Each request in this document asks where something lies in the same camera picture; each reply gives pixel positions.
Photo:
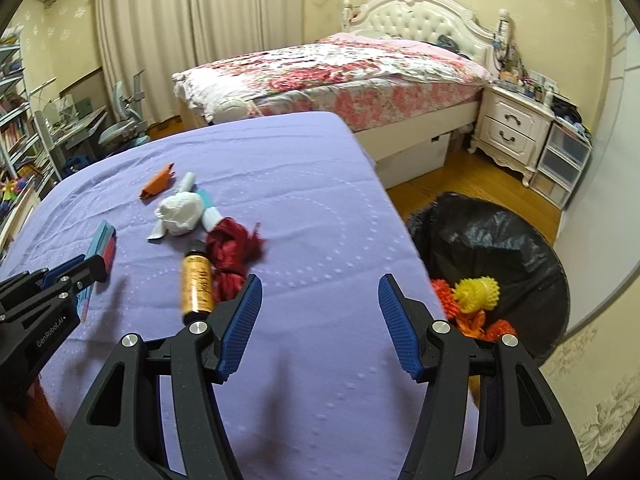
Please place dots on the blue red flat pack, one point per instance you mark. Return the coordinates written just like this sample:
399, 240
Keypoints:
103, 244

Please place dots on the dark red yarn bundle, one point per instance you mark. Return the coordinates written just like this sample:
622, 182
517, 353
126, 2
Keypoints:
232, 249

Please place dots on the grey study desk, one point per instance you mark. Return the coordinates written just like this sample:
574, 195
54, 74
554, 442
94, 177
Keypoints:
64, 126

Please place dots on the purple bed sheet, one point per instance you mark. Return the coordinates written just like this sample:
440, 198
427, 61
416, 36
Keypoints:
319, 393

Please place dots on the clear plastic drawer unit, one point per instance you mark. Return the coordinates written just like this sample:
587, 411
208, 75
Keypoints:
562, 161

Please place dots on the orange folded paper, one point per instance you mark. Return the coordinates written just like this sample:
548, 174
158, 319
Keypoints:
158, 183

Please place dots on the white bookshelf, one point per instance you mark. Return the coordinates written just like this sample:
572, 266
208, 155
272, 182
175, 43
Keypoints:
26, 156

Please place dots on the yellow mesh sponge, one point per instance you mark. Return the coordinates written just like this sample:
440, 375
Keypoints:
474, 294

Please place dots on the white tissue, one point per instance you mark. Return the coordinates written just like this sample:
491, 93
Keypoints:
179, 214

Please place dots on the black trash bag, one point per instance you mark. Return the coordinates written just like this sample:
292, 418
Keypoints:
459, 237

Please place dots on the red mesh ball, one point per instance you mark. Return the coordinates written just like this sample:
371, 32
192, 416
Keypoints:
472, 325

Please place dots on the floral pink quilt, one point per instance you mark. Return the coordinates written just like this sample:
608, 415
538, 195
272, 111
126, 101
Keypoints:
368, 82

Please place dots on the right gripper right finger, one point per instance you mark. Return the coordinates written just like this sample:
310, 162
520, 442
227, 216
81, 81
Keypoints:
522, 432

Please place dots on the grey desk chair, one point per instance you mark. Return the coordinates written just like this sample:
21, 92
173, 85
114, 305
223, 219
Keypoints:
129, 130

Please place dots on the beige curtains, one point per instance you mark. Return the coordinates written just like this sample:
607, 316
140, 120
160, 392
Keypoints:
158, 38

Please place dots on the white nightstand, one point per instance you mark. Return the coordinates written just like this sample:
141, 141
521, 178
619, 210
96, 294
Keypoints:
511, 130

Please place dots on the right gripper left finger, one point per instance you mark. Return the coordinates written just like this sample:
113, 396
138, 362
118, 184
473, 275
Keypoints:
117, 432

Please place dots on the amber bottle yellow label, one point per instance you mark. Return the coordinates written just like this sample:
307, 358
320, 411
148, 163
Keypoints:
197, 286

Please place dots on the white green tube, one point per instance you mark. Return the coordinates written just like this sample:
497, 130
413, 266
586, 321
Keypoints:
185, 185

